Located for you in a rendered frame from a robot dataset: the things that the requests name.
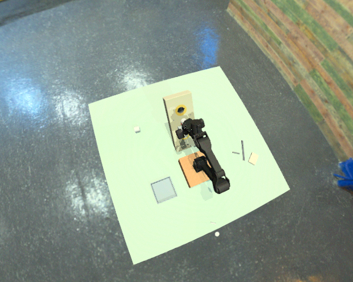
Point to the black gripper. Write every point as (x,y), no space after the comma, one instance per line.
(181,132)

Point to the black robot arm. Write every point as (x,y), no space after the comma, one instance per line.
(214,172)

